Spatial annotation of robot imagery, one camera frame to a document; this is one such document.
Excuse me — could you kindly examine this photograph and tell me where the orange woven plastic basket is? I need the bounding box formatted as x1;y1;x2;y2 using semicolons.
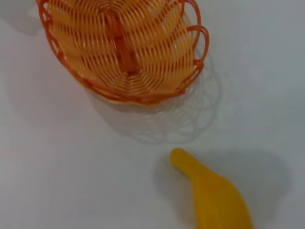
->
35;0;210;106

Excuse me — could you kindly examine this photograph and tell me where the yellow banana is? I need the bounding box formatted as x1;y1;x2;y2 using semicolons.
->
169;147;257;229

